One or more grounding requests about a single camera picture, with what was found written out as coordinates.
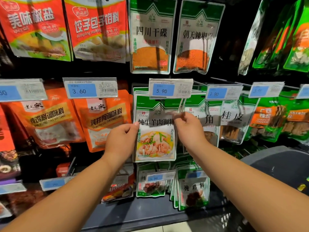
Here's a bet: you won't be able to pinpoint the person's right hand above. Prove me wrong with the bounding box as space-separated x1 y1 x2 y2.
173 112 209 153

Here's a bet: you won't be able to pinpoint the person's left hand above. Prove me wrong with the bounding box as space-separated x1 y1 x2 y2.
103 122 140 167

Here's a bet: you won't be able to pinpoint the clear brown-spice packets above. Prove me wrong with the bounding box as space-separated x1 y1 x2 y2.
183 92 224 148

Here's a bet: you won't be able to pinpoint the green meat stew seasoning packet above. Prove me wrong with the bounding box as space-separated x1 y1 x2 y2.
134 94 179 163

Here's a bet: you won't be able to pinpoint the orange seasoning packet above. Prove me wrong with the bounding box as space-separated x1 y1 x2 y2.
72 89 133 153

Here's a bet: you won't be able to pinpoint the clear cinnamon packets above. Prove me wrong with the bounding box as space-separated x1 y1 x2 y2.
220 94 259 144

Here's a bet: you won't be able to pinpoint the row of green white packets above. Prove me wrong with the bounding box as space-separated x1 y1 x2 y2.
169 159 211 212

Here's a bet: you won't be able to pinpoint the green orange Guangxi cinnamon bags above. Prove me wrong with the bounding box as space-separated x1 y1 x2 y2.
244 96 289 143
282 96 309 143

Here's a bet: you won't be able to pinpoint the clear chili powder packets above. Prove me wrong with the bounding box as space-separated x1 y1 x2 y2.
173 0 226 75

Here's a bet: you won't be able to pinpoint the black shopping basket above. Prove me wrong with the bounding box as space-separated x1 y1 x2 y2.
224 145 309 232

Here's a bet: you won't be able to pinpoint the clear orange powder packets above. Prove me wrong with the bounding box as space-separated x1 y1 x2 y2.
128 0 178 75

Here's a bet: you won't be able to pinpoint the clear white-slice packets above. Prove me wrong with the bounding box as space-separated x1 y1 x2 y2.
238 0 268 76

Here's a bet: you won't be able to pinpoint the white red-label packets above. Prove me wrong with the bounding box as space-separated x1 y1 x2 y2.
64 0 130 63
0 0 73 62

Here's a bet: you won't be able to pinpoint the green white-slice packets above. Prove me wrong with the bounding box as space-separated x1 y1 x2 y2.
252 0 309 73

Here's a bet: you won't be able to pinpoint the person's left forearm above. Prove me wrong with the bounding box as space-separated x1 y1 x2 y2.
0 154 124 232

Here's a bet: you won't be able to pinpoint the person's right forearm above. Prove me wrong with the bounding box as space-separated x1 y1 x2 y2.
191 142 309 232

